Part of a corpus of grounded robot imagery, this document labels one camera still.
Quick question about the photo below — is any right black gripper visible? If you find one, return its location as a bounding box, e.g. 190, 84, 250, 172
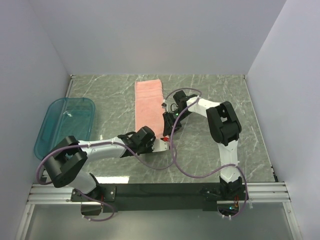
162, 109, 192, 137

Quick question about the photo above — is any pink towel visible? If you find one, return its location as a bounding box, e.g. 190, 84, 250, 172
134, 79, 165, 139

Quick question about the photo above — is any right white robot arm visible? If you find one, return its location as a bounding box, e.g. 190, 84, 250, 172
162, 88, 247, 200

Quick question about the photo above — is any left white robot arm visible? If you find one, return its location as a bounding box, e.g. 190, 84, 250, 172
44, 126, 156, 201

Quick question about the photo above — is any black base bar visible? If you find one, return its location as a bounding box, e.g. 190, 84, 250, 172
71, 182, 248, 213

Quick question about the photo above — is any teal plastic tray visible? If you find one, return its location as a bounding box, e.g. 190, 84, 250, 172
34, 97, 96, 160

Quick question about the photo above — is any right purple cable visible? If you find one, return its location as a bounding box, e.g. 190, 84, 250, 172
163, 87, 250, 220

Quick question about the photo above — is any purple cable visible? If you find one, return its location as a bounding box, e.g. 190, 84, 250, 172
36, 137, 177, 222
163, 87, 250, 220

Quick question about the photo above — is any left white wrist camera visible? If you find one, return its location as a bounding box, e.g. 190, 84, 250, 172
151, 138, 170, 153

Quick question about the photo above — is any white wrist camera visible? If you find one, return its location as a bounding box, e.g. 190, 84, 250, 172
161, 99, 167, 109
151, 138, 170, 153

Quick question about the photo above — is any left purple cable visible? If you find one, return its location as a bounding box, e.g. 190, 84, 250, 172
36, 137, 177, 222

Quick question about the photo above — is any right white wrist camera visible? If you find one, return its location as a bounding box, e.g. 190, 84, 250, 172
161, 99, 167, 109

